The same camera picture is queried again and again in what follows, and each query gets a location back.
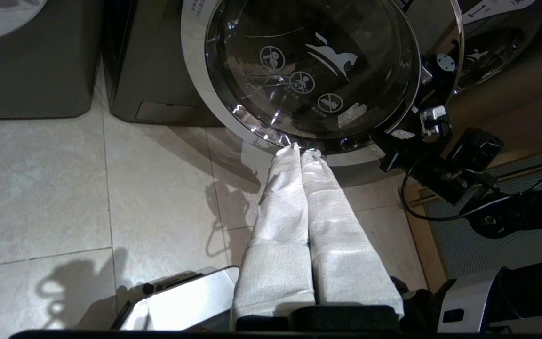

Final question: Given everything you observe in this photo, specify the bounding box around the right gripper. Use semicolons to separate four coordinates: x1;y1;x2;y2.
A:
375;92;470;204

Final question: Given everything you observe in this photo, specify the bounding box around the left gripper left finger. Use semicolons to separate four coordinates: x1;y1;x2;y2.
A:
230;143;317;331

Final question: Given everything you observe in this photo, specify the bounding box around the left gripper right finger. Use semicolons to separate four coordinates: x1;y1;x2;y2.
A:
300;149;406;331

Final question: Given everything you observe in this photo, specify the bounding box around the round glass washing machine door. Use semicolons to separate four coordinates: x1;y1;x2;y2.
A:
456;13;542;94
180;0;465;167

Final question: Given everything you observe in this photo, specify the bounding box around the washing machine filter flap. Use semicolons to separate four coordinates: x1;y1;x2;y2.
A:
135;100;197;125

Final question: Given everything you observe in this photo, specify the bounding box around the grey ribbed floor mat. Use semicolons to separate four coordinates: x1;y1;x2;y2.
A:
421;144;542;281

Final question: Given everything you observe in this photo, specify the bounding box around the black cable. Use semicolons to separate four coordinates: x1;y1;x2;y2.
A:
400;152;542;222

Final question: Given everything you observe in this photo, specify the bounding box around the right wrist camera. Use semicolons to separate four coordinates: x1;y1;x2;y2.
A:
419;105;449;138

